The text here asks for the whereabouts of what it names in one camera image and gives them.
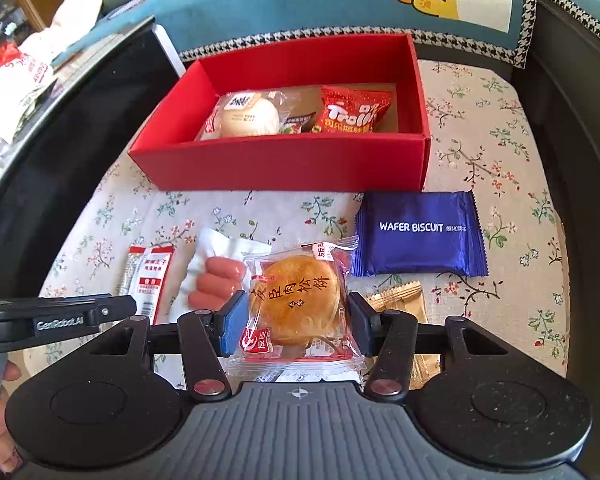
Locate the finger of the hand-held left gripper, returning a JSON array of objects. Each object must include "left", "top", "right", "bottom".
[{"left": 97, "top": 295, "right": 139, "bottom": 332}]

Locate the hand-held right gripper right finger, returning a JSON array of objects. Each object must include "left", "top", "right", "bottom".
[{"left": 348, "top": 291, "right": 527, "bottom": 397}]

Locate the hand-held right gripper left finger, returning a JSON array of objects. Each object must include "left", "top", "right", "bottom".
[{"left": 69, "top": 290, "right": 249, "bottom": 402}]

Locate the red and white sachet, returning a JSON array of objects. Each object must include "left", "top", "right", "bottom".
[
  {"left": 117, "top": 244, "right": 148, "bottom": 298},
  {"left": 137, "top": 245, "right": 177, "bottom": 326}
]

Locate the mini sausage packet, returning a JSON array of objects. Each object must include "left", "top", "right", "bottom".
[{"left": 167, "top": 227, "right": 273, "bottom": 326}]

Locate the gold snack packet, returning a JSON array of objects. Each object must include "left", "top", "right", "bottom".
[{"left": 367, "top": 281, "right": 443, "bottom": 391}]

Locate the round brown cake packet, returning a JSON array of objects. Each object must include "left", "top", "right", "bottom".
[{"left": 227, "top": 241, "right": 366, "bottom": 378}]

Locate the blue wafer biscuit packet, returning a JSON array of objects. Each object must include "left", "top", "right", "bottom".
[{"left": 350, "top": 190, "right": 490, "bottom": 279}]

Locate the red cardboard box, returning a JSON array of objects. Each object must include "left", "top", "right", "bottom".
[{"left": 127, "top": 33, "right": 431, "bottom": 193}]

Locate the steamed bun packet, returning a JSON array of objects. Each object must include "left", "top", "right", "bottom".
[{"left": 200, "top": 91, "right": 286, "bottom": 141}]

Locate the red gummy candy packet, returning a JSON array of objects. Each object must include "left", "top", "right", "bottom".
[{"left": 312, "top": 85, "right": 394, "bottom": 135}]

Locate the person's left hand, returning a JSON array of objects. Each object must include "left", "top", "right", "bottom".
[{"left": 0, "top": 360, "right": 23, "bottom": 473}]

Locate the black glossy coffee table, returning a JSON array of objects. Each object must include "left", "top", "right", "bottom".
[{"left": 0, "top": 15, "right": 188, "bottom": 302}]

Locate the floral cloth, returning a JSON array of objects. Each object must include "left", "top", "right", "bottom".
[{"left": 22, "top": 57, "right": 568, "bottom": 396}]

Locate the white bag with red print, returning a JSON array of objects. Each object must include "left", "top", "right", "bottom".
[{"left": 0, "top": 50, "right": 56, "bottom": 161}]

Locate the red plastic bag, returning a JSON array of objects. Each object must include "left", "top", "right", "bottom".
[{"left": 0, "top": 42, "right": 21, "bottom": 73}]

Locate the white cloth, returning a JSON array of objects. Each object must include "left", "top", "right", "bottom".
[{"left": 50, "top": 0, "right": 106, "bottom": 56}]

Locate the blue lion print blanket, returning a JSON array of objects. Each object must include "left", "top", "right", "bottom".
[{"left": 55, "top": 0, "right": 538, "bottom": 72}]

